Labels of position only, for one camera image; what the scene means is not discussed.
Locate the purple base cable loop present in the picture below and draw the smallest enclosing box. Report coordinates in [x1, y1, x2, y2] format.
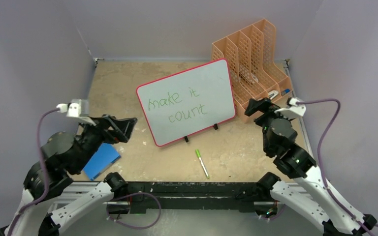
[107, 192, 162, 230]

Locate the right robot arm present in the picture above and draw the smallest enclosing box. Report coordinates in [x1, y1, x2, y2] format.
[245, 97, 377, 236]

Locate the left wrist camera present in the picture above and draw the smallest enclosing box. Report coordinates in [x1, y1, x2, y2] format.
[56, 99, 96, 126]

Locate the orange file organizer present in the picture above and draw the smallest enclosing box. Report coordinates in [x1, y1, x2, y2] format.
[211, 19, 293, 123]

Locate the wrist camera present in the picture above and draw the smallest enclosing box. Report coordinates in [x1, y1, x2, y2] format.
[56, 99, 96, 126]
[274, 97, 306, 120]

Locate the pink framed whiteboard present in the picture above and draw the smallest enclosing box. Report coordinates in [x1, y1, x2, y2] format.
[136, 59, 236, 147]

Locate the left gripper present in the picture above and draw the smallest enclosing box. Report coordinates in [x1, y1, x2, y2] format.
[72, 113, 137, 172]

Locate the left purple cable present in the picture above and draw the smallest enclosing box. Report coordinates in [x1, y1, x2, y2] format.
[6, 104, 69, 236]

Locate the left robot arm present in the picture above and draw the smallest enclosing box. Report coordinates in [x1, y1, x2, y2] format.
[0, 115, 137, 236]

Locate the black base bar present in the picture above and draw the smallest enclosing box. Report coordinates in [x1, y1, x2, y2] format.
[125, 181, 273, 213]

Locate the aluminium frame rail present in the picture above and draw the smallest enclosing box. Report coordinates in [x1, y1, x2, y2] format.
[54, 181, 113, 205]

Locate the green capped white marker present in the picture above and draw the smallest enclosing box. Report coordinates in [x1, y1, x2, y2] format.
[195, 149, 210, 179]

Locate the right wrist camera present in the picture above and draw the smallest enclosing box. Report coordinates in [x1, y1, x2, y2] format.
[274, 97, 306, 120]

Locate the white stapler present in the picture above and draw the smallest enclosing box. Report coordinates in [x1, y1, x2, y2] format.
[268, 90, 279, 100]

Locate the blue small item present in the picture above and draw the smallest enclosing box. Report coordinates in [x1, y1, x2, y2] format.
[281, 89, 290, 96]

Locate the blue book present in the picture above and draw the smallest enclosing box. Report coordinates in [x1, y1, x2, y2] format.
[83, 143, 121, 181]

